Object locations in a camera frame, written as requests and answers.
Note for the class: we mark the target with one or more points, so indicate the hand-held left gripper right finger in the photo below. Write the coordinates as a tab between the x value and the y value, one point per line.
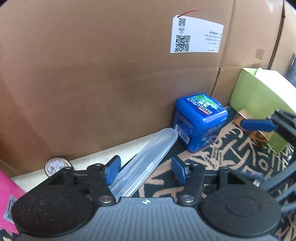
179	169

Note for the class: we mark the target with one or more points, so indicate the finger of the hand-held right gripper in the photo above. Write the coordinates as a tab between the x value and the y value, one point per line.
256	124

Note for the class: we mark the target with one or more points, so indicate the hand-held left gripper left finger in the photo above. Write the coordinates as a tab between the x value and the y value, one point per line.
112	169

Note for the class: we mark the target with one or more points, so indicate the shiny gold box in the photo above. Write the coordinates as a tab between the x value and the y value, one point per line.
259	139

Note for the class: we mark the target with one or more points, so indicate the light green shoe box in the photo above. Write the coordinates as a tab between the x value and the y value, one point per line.
249	97

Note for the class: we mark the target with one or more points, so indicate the clear plastic tube case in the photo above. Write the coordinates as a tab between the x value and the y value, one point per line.
148	157

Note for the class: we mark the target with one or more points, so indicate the clear plastic cup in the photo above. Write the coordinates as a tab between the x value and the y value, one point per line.
55	165

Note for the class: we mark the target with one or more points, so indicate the black tan patterned tablecloth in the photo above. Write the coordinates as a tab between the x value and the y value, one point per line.
231	153

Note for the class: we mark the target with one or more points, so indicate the blue candy box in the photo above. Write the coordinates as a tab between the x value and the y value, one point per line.
198	125

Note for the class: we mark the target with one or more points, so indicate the grey object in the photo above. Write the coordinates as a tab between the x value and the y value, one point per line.
292	69

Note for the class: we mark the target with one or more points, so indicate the brown cardboard backdrop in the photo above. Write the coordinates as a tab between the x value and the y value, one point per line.
92	69

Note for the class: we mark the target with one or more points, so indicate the pink thermos bottle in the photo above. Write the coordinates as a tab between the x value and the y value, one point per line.
9	190

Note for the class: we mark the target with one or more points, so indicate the white shipping label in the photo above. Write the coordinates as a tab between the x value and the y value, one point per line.
196	34

